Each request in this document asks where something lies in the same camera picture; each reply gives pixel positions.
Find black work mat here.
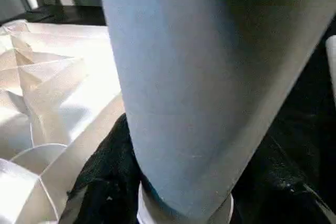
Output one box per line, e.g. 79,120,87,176
0,5,336,224

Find white plastic table leg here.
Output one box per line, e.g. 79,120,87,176
96,0,336,224
324,35,336,70

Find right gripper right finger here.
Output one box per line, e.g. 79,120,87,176
233,140,336,224

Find white plastic table top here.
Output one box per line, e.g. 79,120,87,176
0,21,126,224

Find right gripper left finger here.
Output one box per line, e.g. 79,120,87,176
58,112,144,224

